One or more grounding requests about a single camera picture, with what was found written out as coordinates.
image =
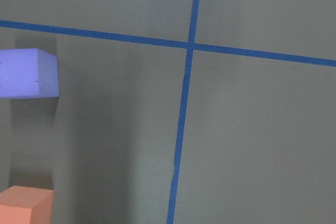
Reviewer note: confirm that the purple foam block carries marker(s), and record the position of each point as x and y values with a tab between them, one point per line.
28	73

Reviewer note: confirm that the orange foam block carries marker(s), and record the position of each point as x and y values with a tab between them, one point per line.
21	204

